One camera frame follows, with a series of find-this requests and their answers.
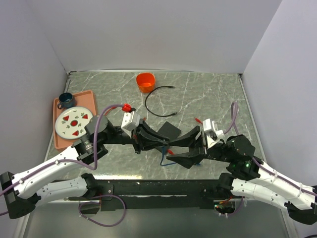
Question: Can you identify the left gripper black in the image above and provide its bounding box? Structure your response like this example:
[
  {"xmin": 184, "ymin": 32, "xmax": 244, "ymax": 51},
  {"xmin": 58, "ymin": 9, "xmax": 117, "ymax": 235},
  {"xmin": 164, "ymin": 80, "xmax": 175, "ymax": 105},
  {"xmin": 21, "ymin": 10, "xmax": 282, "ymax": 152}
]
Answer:
[{"xmin": 101, "ymin": 119, "xmax": 169, "ymax": 154}]

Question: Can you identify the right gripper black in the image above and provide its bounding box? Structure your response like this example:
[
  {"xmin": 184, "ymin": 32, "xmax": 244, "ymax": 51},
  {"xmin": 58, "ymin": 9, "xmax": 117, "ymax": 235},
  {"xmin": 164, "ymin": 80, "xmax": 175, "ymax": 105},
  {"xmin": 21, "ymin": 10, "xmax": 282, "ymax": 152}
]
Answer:
[{"xmin": 164, "ymin": 124, "xmax": 232, "ymax": 168}]

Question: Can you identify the blue ethernet cable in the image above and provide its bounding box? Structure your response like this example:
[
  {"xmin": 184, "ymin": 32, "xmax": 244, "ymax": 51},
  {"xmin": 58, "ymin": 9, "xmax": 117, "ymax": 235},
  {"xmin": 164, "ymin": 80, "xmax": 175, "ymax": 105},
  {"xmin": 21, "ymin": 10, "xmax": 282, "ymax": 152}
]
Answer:
[{"xmin": 159, "ymin": 146, "xmax": 203, "ymax": 167}]

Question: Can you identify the black network switch box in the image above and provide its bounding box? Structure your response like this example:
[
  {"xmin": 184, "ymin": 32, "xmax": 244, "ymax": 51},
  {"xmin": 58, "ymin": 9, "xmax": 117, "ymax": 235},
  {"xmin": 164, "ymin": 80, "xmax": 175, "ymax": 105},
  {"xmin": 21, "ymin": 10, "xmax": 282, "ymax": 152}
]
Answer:
[{"xmin": 158, "ymin": 121, "xmax": 181, "ymax": 140}]

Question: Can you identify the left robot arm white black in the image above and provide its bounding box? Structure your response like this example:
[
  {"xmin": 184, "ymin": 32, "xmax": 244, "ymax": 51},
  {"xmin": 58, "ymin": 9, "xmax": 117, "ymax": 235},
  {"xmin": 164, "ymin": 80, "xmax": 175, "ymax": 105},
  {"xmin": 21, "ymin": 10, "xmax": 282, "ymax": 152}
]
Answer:
[{"xmin": 0, "ymin": 112, "xmax": 169, "ymax": 219}]

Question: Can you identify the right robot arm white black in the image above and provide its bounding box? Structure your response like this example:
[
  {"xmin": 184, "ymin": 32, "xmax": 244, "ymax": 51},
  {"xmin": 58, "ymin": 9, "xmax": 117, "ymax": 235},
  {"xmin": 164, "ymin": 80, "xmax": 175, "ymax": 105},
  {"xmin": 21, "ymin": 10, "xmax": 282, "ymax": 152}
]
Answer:
[{"xmin": 167, "ymin": 127, "xmax": 317, "ymax": 225}]

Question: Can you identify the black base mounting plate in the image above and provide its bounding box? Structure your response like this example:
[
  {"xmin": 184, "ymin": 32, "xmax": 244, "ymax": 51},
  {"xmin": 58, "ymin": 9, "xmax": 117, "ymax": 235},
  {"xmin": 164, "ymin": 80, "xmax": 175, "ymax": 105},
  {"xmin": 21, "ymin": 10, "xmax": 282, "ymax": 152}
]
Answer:
[{"xmin": 68, "ymin": 177, "xmax": 245, "ymax": 212}]

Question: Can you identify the orange plastic cup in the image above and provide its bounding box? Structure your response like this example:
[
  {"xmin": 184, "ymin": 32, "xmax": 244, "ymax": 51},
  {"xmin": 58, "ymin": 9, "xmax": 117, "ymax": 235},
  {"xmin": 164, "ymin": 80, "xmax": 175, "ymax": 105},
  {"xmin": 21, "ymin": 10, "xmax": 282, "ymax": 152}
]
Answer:
[{"xmin": 136, "ymin": 72, "xmax": 156, "ymax": 93}]

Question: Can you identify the pink plastic tray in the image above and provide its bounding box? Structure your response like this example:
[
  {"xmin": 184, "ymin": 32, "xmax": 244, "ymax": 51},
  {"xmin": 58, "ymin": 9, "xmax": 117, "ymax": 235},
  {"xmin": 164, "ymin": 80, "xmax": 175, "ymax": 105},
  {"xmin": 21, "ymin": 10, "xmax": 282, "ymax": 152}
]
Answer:
[{"xmin": 53, "ymin": 90, "xmax": 98, "ymax": 151}]

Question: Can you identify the white plate watermelon pattern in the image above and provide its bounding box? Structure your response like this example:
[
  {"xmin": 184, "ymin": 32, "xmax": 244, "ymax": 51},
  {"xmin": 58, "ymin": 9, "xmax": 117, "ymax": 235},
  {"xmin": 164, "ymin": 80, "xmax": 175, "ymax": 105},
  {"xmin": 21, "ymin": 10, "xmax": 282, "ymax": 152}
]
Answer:
[{"xmin": 54, "ymin": 107, "xmax": 93, "ymax": 140}]

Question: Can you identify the dark blue mug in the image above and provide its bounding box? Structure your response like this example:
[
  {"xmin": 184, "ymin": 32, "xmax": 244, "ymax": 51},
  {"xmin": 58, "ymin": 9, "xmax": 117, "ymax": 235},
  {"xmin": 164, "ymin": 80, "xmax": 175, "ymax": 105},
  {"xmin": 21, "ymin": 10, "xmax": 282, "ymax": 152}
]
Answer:
[{"xmin": 57, "ymin": 92, "xmax": 74, "ymax": 110}]

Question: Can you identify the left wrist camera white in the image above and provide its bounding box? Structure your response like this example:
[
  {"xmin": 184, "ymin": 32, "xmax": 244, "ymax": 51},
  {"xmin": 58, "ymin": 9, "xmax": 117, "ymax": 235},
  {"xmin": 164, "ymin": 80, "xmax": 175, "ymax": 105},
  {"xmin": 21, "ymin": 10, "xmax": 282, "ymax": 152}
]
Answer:
[{"xmin": 121, "ymin": 111, "xmax": 140, "ymax": 132}]

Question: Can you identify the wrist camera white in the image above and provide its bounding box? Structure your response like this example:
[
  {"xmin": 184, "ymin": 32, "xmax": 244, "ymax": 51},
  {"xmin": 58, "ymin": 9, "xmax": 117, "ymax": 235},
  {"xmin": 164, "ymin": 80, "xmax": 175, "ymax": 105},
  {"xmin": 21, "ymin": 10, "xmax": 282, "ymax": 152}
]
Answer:
[
  {"xmin": 203, "ymin": 119, "xmax": 224, "ymax": 149},
  {"xmin": 121, "ymin": 111, "xmax": 140, "ymax": 132}
]

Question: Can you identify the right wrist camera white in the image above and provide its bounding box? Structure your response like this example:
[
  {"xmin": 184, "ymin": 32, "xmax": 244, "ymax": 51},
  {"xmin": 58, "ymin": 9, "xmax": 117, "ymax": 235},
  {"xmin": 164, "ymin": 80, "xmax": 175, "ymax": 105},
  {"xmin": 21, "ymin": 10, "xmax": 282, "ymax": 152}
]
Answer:
[{"xmin": 203, "ymin": 119, "xmax": 224, "ymax": 149}]

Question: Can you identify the black cable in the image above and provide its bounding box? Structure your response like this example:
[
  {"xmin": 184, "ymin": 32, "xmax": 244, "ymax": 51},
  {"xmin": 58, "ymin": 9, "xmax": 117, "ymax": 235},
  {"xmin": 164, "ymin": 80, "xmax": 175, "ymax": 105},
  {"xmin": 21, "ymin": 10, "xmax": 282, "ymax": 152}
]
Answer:
[{"xmin": 145, "ymin": 85, "xmax": 178, "ymax": 118}]

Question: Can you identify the aluminium frame rail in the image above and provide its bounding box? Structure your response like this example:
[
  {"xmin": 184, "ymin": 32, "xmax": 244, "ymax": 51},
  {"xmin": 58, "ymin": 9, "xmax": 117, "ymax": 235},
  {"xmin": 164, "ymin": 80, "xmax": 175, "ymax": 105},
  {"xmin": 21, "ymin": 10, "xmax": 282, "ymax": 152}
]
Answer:
[{"xmin": 24, "ymin": 148, "xmax": 288, "ymax": 204}]

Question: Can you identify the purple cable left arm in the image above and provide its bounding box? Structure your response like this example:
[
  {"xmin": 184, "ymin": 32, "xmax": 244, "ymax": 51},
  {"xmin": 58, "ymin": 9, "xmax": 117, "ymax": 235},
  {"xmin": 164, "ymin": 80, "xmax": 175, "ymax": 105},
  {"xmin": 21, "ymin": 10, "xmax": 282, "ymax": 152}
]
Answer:
[{"xmin": 0, "ymin": 103, "xmax": 127, "ymax": 227}]

